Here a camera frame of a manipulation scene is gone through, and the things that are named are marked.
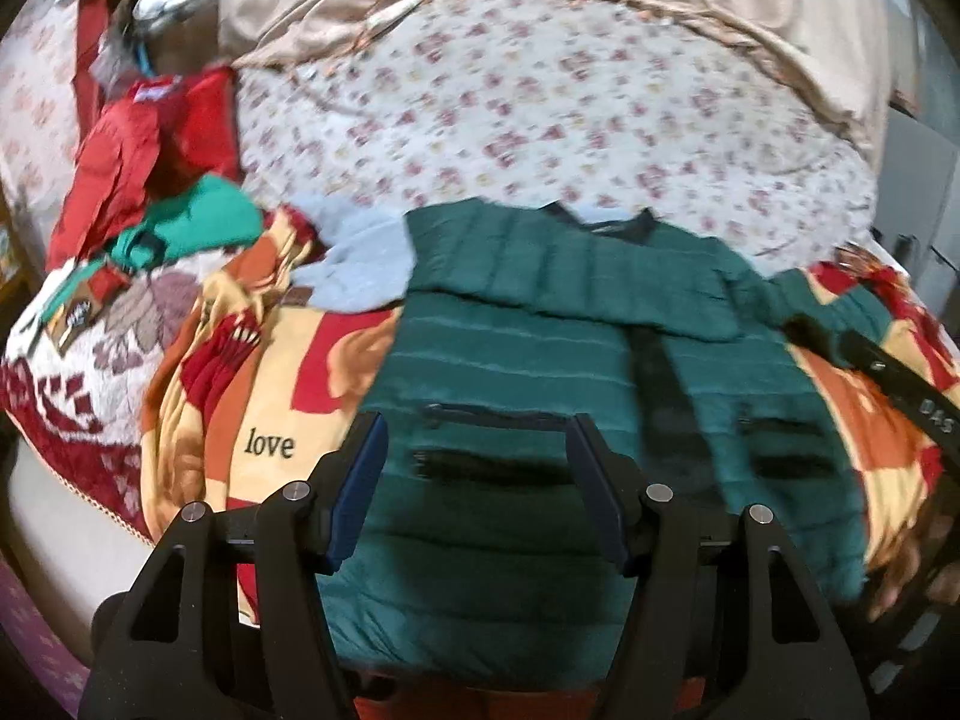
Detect teal green garment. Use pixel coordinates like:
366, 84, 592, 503
45, 175, 263, 316

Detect person's right hand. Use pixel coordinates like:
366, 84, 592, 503
862, 506, 960, 623

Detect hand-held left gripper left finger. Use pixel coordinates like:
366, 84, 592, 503
79, 411, 391, 720

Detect brown green small packet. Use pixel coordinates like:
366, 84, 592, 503
41, 270, 128, 350

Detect yellow red printed blanket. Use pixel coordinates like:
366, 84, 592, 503
142, 206, 960, 720

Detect dark green puffer jacket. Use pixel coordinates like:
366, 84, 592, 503
319, 199, 912, 691

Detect light blue fleece garment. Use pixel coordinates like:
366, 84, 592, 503
289, 193, 417, 312

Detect white maroon flowered blanket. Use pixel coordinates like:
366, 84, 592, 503
0, 244, 233, 541

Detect floral bed sheet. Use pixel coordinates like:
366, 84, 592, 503
236, 0, 882, 271

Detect red garment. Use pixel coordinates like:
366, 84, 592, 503
46, 66, 242, 271

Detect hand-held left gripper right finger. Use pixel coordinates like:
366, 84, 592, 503
572, 412, 871, 720

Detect grey cabinet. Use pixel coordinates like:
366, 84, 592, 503
870, 86, 960, 271

